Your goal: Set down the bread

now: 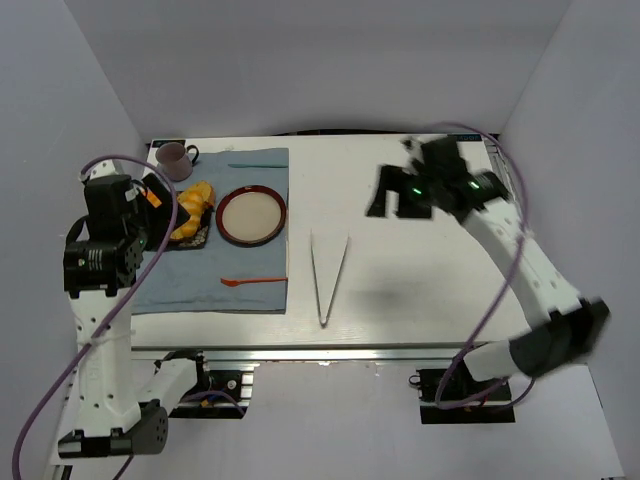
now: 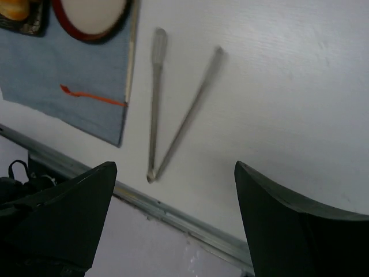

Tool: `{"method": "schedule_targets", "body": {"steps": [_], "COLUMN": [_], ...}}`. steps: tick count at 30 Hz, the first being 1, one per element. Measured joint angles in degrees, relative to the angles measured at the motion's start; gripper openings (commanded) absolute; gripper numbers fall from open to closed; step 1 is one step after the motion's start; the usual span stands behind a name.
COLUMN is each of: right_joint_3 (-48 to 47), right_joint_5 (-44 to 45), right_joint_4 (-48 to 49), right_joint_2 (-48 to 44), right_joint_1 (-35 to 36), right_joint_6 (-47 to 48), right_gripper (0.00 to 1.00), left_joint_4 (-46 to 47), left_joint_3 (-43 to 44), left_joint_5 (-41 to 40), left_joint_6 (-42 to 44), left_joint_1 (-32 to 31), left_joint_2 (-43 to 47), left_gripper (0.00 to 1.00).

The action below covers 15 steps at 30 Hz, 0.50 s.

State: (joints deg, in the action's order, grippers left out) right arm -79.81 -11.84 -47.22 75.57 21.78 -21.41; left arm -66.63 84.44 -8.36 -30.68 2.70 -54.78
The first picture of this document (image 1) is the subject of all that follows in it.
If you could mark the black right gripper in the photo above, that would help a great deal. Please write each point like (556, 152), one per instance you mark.
(406, 187)

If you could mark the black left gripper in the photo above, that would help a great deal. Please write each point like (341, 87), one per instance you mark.
(163, 209)

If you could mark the metal tongs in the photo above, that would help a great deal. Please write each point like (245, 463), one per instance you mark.
(328, 250)

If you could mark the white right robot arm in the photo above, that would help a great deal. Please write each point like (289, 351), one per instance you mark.
(564, 325)

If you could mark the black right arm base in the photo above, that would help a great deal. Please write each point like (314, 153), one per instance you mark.
(491, 400)

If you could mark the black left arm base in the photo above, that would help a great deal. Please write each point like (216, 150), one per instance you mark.
(216, 394)

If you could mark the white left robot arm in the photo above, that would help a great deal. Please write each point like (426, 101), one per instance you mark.
(102, 256)

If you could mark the orange striped bread roll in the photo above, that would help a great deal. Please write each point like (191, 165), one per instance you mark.
(194, 201)

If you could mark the purple mug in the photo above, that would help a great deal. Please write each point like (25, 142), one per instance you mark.
(177, 160)

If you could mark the black patterned square tray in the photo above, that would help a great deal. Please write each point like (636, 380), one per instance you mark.
(196, 242)

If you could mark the red rimmed round plate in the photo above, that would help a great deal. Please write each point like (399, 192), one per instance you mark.
(251, 216)

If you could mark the blue cloth placemat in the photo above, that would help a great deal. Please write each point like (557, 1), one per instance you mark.
(242, 265)

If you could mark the aluminium table frame rail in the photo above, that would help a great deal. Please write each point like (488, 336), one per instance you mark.
(327, 353)

